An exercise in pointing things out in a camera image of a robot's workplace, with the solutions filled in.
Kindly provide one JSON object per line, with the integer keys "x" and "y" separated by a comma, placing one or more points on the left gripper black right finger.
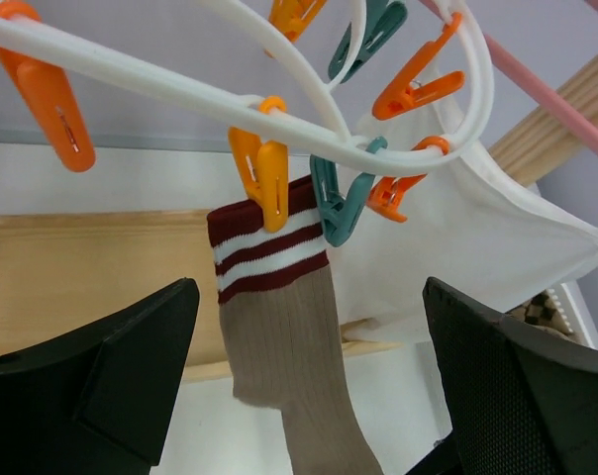
{"x": 520, "y": 400}

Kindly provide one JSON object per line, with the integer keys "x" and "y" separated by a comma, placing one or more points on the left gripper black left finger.
{"x": 99, "y": 399}

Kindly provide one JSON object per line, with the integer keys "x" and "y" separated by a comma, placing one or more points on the plain brown sock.
{"x": 280, "y": 327}

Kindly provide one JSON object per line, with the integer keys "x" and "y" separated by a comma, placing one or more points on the white round clip hanger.
{"x": 159, "y": 83}

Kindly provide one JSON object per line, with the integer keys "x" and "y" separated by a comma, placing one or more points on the pile of socks in basket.
{"x": 543, "y": 311}

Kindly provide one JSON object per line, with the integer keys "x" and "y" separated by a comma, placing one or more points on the pink clothes hanger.
{"x": 558, "y": 107}

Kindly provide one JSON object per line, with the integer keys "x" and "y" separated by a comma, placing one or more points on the white plastic laundry basket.
{"x": 569, "y": 301}

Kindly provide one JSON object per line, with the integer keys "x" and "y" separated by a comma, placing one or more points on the wooden clothes rack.
{"x": 76, "y": 247}

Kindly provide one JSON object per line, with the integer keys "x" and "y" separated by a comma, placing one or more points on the white hanging garment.
{"x": 470, "y": 225}

